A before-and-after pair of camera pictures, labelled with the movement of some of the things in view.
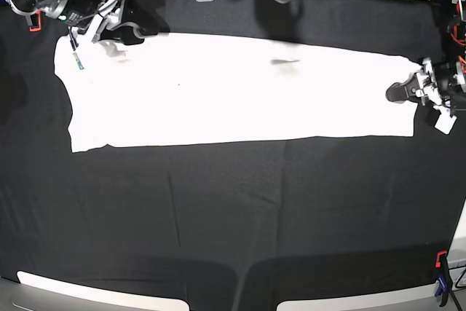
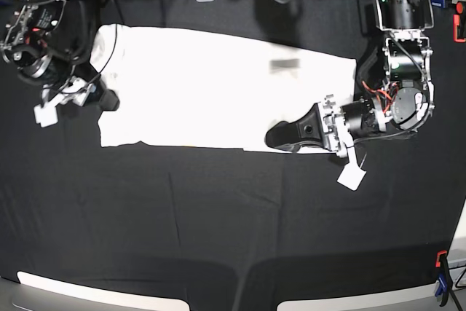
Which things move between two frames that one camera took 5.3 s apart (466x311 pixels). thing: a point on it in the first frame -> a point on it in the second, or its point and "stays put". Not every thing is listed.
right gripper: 429,86 -> 341,124
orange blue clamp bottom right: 444,276 stays put
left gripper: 103,22 -> 77,91
